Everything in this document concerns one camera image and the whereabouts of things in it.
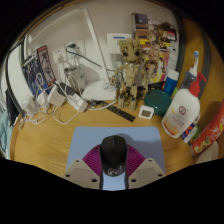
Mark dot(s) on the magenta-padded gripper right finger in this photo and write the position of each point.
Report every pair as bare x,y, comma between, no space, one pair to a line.
148,172

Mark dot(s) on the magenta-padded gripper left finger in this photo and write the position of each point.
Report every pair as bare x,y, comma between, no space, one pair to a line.
78,173

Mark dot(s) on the black computer mouse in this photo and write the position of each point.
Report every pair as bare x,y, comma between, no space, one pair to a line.
113,153

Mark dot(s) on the light blue mouse pad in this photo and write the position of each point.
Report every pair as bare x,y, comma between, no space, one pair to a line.
86,140

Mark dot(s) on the small white desk thermometer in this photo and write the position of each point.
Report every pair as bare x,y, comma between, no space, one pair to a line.
145,112

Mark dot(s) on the black ruler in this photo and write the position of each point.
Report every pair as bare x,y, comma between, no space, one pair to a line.
120,112

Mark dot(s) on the white lotion pump bottle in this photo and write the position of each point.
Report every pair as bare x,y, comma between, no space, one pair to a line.
181,110

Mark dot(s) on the green round tin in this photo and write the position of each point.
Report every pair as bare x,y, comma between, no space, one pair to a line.
158,101

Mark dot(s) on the white charger block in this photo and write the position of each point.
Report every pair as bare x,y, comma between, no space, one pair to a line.
77,101
56,95

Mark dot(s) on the red yellow chips can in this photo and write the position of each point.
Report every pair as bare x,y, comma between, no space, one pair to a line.
210,131

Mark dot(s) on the plaid bedding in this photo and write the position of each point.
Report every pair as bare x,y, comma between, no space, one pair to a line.
3,133

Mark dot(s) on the clear dome container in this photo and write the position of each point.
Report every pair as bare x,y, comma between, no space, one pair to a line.
30,103

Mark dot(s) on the black power adapter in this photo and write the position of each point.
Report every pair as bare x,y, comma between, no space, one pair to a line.
66,88

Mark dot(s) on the blue bottle white cap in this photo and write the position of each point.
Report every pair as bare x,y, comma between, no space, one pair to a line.
171,81

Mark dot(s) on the black hanging bag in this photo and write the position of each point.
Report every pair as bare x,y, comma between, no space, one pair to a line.
11,106

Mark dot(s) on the clear glass jar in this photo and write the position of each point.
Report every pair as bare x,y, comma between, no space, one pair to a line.
75,76

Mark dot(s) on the robot model kit box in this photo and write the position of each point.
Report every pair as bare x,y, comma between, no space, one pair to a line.
38,71

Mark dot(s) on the white blue spray bottle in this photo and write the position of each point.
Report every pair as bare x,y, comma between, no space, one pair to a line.
191,71

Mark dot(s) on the colourful figure box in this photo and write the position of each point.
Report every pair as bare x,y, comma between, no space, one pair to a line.
166,30

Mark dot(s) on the grey metal shelf frame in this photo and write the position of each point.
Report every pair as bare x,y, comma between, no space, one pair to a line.
182,50

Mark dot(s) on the white wall-mounted box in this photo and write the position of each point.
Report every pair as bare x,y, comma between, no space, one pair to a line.
118,41

